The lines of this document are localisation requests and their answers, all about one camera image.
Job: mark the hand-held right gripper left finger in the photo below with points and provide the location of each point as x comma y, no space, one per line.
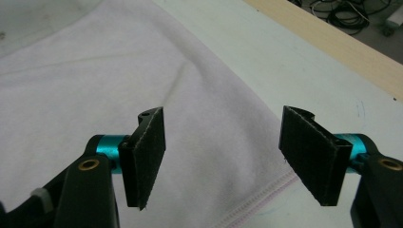
144,164

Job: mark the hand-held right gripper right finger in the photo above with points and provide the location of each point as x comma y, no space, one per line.
316,161

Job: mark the white desk frame leg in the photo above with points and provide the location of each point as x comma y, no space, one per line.
393,25

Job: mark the white patterned shirt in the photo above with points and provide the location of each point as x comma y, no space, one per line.
79,95

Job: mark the white foam mat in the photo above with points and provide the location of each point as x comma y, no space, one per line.
285,69

